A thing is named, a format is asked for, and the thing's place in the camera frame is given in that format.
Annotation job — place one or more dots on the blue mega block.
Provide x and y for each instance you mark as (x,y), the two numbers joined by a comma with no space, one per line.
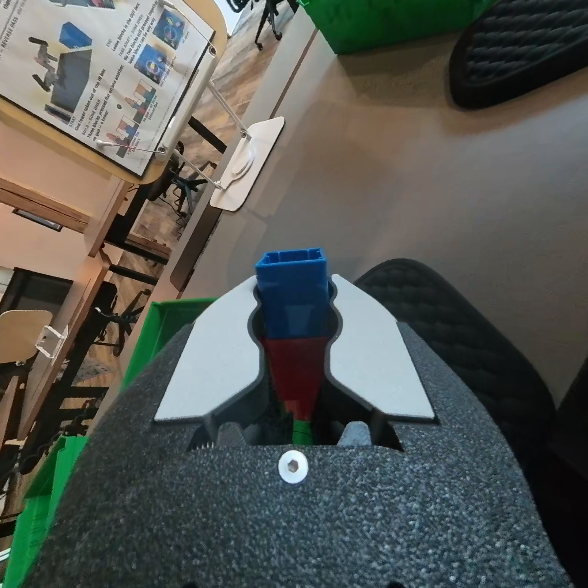
(294,298)

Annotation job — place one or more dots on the green plastic bin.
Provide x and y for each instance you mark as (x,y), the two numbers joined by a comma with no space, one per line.
(390,27)
(151,340)
(41,528)

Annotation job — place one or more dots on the black mesh pad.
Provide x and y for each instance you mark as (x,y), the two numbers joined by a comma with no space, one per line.
(519,55)
(459,330)

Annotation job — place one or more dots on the black office chair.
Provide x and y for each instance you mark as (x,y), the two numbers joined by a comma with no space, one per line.
(188,188)

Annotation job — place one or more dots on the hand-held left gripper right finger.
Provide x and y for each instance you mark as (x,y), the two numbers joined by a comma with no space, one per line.
(372,358)

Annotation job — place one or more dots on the small wooden board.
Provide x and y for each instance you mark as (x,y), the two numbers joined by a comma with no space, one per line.
(23,335)

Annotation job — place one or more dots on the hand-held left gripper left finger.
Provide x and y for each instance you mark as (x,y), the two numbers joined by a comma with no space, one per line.
(211,363)

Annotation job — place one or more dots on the clear acrylic holder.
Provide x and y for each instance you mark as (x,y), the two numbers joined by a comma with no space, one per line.
(50,344)

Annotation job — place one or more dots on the red mega block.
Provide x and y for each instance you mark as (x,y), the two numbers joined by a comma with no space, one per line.
(294,372)

